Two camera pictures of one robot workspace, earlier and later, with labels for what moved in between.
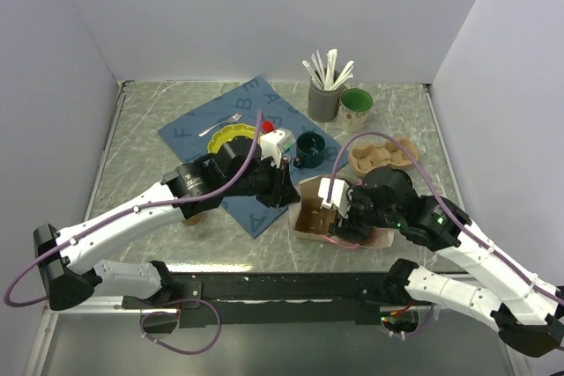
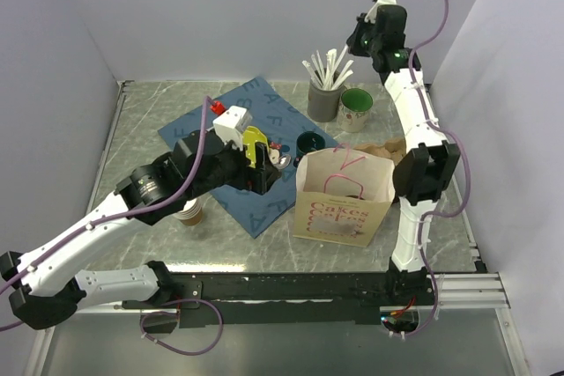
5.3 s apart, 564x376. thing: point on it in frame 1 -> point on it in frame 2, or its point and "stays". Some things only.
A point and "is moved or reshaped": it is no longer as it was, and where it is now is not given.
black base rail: x=270 y=299 stays
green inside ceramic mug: x=353 y=109 stays
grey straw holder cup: x=322 y=105 stays
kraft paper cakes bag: x=311 y=219 is moved or reshaped
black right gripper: x=343 y=225 -> x=352 y=40
